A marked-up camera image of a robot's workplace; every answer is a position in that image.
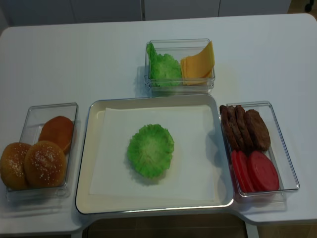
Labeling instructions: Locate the white paper sheet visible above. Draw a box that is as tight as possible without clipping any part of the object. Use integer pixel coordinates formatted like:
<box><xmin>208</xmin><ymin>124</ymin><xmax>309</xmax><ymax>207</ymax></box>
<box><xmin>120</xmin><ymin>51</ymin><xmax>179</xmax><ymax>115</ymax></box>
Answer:
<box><xmin>90</xmin><ymin>106</ymin><xmax>214</xmax><ymax>200</ymax></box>

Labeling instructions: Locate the clear bun container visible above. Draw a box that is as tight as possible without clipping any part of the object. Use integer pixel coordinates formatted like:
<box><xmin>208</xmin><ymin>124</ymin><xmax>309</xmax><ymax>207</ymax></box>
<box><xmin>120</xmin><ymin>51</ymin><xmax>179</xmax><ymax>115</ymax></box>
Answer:
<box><xmin>6</xmin><ymin>103</ymin><xmax>78</xmax><ymax>202</ymax></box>

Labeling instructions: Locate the upright green lettuce leaf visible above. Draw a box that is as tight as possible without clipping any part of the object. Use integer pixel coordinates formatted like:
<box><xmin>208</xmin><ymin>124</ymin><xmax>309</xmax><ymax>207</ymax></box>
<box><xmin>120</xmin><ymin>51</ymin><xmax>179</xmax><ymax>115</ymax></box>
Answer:
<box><xmin>146</xmin><ymin>43</ymin><xmax>158</xmax><ymax>78</ymax></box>

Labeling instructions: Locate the front red tomato slice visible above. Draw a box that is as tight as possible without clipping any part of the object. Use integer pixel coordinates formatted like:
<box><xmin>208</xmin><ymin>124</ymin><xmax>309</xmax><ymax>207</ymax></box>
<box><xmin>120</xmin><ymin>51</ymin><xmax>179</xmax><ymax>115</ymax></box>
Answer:
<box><xmin>247</xmin><ymin>151</ymin><xmax>279</xmax><ymax>191</ymax></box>

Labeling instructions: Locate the back red tomato slice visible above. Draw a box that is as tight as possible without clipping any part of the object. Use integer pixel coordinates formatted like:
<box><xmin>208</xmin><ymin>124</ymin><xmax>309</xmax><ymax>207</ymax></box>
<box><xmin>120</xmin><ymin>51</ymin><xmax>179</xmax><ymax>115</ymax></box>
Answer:
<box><xmin>231</xmin><ymin>150</ymin><xmax>255</xmax><ymax>193</ymax></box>

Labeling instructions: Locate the middle brown meat patty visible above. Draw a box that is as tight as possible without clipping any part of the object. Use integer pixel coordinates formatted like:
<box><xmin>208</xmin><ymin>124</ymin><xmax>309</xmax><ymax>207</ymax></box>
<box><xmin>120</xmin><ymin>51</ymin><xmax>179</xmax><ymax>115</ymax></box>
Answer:
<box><xmin>235</xmin><ymin>105</ymin><xmax>254</xmax><ymax>151</ymax></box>

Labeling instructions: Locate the leaning yellow cheese slice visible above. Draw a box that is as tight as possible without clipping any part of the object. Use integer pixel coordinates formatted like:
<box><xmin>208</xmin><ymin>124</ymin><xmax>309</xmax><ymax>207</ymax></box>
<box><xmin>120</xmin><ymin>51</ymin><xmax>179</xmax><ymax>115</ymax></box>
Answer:
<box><xmin>186</xmin><ymin>41</ymin><xmax>215</xmax><ymax>78</ymax></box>

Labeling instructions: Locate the red tomato slice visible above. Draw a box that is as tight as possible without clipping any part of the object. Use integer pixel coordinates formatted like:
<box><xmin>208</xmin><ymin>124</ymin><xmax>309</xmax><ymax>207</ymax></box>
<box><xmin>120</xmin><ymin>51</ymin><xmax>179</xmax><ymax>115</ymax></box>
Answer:
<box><xmin>247</xmin><ymin>151</ymin><xmax>279</xmax><ymax>191</ymax></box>
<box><xmin>231</xmin><ymin>150</ymin><xmax>255</xmax><ymax>193</ymax></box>

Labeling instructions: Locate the left sesame bun top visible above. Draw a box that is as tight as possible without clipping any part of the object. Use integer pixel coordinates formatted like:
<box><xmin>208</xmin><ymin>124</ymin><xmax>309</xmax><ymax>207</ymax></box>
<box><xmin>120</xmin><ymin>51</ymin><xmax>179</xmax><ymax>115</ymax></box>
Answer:
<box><xmin>0</xmin><ymin>142</ymin><xmax>31</xmax><ymax>190</ymax></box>

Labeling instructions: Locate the flat yellow cheese stack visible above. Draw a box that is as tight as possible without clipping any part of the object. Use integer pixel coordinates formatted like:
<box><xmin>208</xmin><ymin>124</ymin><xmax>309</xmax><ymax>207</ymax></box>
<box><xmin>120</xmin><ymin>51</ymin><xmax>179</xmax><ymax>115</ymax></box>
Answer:
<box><xmin>181</xmin><ymin>56</ymin><xmax>212</xmax><ymax>86</ymax></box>

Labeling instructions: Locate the clear lettuce cheese container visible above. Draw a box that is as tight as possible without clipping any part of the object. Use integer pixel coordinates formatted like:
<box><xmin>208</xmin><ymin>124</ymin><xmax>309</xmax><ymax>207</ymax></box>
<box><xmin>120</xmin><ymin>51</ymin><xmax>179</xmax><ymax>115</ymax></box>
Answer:
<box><xmin>144</xmin><ymin>39</ymin><xmax>215</xmax><ymax>97</ymax></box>

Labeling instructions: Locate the white serving tray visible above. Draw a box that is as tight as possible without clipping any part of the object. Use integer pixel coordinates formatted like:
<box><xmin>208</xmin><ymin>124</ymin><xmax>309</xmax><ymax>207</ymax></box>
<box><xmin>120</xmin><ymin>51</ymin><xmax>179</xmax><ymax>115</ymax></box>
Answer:
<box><xmin>75</xmin><ymin>94</ymin><xmax>234</xmax><ymax>215</ymax></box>

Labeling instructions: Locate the right sesame bun top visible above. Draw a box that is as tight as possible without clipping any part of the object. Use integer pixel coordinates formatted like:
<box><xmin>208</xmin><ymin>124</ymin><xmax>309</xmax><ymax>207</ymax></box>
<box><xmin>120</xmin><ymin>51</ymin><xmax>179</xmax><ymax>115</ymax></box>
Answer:
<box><xmin>24</xmin><ymin>141</ymin><xmax>66</xmax><ymax>188</ymax></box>

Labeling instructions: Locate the black chair caster wheel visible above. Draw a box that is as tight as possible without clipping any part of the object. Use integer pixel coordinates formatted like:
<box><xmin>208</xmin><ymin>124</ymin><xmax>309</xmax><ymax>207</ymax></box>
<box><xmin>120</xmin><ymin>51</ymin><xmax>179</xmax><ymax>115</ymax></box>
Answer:
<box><xmin>304</xmin><ymin>0</ymin><xmax>315</xmax><ymax>12</ymax></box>

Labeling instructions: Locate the front brown meat patty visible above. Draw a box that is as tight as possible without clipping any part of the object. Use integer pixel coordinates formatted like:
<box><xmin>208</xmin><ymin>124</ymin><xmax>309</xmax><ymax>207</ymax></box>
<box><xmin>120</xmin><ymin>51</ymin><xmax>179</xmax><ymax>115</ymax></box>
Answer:
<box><xmin>244</xmin><ymin>109</ymin><xmax>270</xmax><ymax>151</ymax></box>

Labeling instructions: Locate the sesame bun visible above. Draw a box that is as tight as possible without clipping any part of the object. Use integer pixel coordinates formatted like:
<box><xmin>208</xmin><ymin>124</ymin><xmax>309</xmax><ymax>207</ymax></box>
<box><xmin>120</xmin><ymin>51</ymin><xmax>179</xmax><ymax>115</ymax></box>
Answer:
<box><xmin>0</xmin><ymin>142</ymin><xmax>31</xmax><ymax>190</ymax></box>
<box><xmin>24</xmin><ymin>141</ymin><xmax>66</xmax><ymax>188</ymax></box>

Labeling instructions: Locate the plain orange bun bottom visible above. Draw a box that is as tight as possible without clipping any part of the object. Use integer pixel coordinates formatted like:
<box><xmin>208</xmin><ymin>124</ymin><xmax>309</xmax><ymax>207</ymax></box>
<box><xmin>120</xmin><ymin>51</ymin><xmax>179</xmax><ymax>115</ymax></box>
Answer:
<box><xmin>38</xmin><ymin>116</ymin><xmax>74</xmax><ymax>154</ymax></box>

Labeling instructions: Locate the brown meat patty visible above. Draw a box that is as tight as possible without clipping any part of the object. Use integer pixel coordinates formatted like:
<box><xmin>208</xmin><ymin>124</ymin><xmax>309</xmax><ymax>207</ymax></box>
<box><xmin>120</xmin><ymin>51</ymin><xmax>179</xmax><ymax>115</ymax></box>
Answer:
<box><xmin>244</xmin><ymin>109</ymin><xmax>270</xmax><ymax>151</ymax></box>
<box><xmin>235</xmin><ymin>105</ymin><xmax>254</xmax><ymax>151</ymax></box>
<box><xmin>219</xmin><ymin>105</ymin><xmax>240</xmax><ymax>151</ymax></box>

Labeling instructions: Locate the green lettuce leaf in container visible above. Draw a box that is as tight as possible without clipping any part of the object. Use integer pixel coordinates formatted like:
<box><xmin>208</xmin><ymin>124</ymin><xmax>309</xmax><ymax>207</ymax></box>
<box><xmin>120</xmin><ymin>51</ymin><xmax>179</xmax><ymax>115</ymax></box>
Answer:
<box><xmin>149</xmin><ymin>53</ymin><xmax>182</xmax><ymax>87</ymax></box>

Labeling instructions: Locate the green lettuce leaf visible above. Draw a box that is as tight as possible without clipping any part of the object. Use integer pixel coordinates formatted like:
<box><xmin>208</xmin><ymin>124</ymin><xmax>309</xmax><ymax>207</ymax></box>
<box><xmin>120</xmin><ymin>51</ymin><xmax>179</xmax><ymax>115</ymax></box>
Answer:
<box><xmin>146</xmin><ymin>43</ymin><xmax>158</xmax><ymax>78</ymax></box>
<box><xmin>127</xmin><ymin>124</ymin><xmax>174</xmax><ymax>179</ymax></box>
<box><xmin>149</xmin><ymin>53</ymin><xmax>182</xmax><ymax>87</ymax></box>

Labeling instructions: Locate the left brown meat patty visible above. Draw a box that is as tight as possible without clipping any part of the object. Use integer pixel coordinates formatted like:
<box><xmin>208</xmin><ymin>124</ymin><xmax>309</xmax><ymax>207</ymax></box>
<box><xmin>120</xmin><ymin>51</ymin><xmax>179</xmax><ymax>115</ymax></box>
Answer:
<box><xmin>219</xmin><ymin>105</ymin><xmax>240</xmax><ymax>151</ymax></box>

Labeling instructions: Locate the clear patty tomato container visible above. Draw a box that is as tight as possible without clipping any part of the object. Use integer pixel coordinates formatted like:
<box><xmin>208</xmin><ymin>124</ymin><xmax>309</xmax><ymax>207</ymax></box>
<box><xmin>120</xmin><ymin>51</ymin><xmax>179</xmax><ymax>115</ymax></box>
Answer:
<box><xmin>219</xmin><ymin>101</ymin><xmax>300</xmax><ymax>200</ymax></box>

